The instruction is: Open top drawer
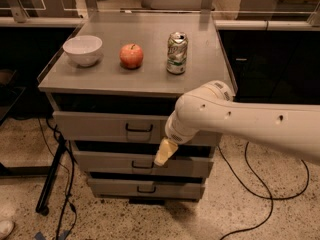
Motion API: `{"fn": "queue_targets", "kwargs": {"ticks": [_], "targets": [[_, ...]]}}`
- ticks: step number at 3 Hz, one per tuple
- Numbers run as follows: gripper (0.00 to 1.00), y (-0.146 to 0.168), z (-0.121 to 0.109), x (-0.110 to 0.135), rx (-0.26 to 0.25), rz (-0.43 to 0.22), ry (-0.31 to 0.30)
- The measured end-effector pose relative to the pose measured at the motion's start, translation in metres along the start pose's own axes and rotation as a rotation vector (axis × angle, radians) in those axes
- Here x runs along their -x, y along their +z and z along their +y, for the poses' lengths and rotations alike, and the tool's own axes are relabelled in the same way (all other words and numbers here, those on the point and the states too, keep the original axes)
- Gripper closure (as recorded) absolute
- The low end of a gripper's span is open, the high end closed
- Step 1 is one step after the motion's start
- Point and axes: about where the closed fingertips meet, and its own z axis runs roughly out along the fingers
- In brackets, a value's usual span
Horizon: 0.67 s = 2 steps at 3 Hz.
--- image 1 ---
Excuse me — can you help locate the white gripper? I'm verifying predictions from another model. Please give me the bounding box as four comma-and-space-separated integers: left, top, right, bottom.
154, 112, 199, 166

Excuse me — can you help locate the grey top drawer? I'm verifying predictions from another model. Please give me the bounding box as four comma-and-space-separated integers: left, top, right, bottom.
52, 110, 224, 148

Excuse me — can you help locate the grey drawer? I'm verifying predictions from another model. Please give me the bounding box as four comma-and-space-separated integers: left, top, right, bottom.
88, 172, 205, 200
74, 141, 213, 178
52, 110, 224, 148

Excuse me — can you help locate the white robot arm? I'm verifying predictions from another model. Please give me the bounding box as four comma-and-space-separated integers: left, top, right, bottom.
155, 81, 320, 166

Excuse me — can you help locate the grey middle drawer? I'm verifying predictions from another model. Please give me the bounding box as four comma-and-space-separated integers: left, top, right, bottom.
74, 141, 213, 178

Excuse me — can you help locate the grey bottom drawer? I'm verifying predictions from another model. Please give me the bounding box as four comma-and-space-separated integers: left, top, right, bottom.
88, 172, 205, 200

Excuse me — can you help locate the grey drawer cabinet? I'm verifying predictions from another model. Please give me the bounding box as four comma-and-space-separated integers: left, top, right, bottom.
39, 13, 236, 201

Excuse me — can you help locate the crushed green soda can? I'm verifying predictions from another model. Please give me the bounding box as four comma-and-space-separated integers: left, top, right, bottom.
166, 32, 188, 75

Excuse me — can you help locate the red apple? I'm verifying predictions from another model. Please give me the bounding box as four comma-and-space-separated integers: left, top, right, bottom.
119, 43, 144, 69

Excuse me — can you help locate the white ceramic bowl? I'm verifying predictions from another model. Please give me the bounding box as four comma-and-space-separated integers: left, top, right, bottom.
63, 35, 103, 67

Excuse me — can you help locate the black table leg stand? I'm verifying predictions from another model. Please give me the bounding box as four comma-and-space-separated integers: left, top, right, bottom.
35, 135, 65, 216

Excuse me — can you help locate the white shoe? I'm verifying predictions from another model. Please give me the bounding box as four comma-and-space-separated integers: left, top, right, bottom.
0, 220, 15, 240

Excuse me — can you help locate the black cable left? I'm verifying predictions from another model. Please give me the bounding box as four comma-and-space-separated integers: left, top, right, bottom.
37, 117, 78, 240

